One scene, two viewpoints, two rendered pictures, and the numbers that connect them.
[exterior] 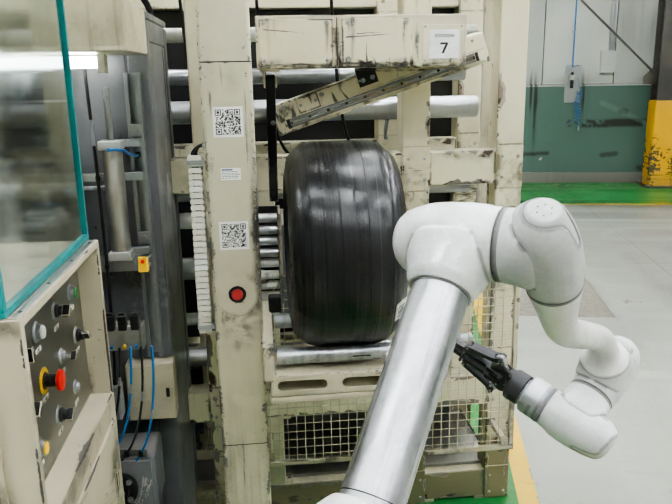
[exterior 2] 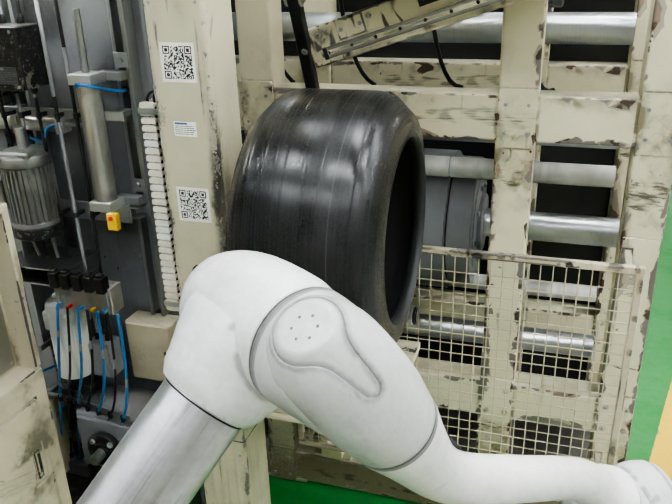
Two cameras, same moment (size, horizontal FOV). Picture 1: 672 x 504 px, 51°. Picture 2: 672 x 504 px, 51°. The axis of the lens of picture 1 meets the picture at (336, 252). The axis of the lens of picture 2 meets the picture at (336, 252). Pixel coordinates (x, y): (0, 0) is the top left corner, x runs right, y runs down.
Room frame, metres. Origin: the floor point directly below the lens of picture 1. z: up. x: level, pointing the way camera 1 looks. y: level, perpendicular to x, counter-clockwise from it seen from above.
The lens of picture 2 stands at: (0.62, -0.58, 1.71)
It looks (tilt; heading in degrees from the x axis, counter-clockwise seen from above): 23 degrees down; 24
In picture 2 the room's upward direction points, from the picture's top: 2 degrees counter-clockwise
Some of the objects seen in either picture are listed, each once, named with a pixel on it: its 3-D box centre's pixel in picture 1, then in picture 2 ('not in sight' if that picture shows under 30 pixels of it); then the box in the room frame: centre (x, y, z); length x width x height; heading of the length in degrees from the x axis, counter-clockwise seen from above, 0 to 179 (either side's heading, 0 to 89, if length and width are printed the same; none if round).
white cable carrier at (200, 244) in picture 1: (202, 245); (168, 209); (1.81, 0.35, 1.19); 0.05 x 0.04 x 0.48; 6
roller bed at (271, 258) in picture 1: (252, 254); not in sight; (2.25, 0.28, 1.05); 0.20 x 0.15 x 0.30; 96
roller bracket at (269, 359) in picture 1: (268, 338); not in sight; (1.87, 0.19, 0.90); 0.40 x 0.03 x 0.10; 6
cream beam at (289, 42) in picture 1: (357, 43); not in sight; (2.20, -0.08, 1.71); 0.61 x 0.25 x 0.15; 96
